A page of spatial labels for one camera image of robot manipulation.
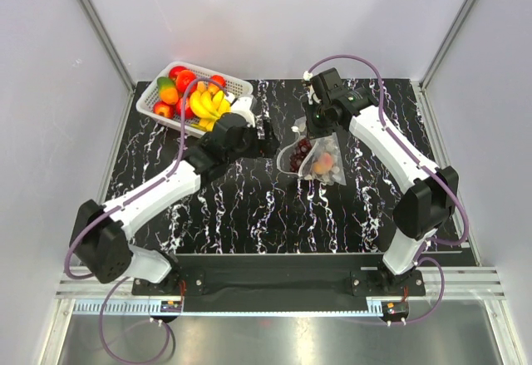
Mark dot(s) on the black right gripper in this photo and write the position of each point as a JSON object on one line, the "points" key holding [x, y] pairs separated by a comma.
{"points": [[312, 130]]}

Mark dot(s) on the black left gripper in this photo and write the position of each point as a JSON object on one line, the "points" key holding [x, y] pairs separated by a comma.
{"points": [[263, 149]]}

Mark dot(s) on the dark purple grape bunch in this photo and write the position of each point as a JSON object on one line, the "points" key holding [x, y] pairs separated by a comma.
{"points": [[299, 153]]}

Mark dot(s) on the clear dotted zip top bag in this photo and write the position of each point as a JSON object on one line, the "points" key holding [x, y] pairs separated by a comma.
{"points": [[328, 143]]}

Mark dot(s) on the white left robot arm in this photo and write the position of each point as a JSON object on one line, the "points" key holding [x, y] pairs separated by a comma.
{"points": [[102, 233]]}

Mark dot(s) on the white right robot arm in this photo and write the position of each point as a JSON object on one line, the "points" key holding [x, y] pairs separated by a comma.
{"points": [[428, 191]]}

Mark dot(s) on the white plastic fruit basket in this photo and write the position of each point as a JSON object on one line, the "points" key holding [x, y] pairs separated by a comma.
{"points": [[234, 89]]}

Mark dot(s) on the yellow banana bunch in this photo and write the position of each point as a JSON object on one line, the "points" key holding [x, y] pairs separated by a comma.
{"points": [[209, 108]]}

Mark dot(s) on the small red apple middle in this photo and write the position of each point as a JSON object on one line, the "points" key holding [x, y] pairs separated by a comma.
{"points": [[182, 107]]}

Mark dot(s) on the small red apple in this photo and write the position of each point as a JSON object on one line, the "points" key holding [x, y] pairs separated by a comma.
{"points": [[182, 107], [164, 110]]}

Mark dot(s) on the small red apple front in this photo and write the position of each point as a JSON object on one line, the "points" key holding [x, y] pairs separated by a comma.
{"points": [[164, 110]]}

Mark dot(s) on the green orange mango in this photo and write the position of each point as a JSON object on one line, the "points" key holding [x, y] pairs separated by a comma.
{"points": [[164, 82]]}

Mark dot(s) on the red apple back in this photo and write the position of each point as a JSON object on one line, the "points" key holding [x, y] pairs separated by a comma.
{"points": [[175, 71]]}

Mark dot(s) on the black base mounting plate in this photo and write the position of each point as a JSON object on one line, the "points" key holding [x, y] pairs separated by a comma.
{"points": [[278, 271]]}

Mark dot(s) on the left connector board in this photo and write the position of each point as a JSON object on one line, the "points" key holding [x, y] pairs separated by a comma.
{"points": [[171, 306]]}

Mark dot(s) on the connector board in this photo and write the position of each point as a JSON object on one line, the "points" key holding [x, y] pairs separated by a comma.
{"points": [[171, 306], [400, 308]]}

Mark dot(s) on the right connector board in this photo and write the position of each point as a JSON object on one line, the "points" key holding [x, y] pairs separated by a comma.
{"points": [[400, 308]]}

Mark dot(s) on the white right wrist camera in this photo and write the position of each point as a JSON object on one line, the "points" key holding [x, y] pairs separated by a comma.
{"points": [[312, 98]]}

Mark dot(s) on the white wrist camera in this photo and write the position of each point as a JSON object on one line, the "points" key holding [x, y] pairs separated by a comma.
{"points": [[244, 106], [312, 98]]}

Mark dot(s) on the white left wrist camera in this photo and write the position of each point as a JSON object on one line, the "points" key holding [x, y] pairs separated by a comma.
{"points": [[244, 106]]}

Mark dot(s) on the right aluminium frame post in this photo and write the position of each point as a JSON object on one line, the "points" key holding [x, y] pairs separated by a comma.
{"points": [[452, 33]]}

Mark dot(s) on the aluminium frame post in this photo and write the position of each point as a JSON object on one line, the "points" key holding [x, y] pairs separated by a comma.
{"points": [[452, 33], [105, 40]]}

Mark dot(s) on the left aluminium frame post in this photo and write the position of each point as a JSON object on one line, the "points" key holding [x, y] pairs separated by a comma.
{"points": [[105, 40]]}

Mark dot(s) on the aluminium front rail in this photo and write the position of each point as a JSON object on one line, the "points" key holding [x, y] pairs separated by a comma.
{"points": [[351, 297]]}

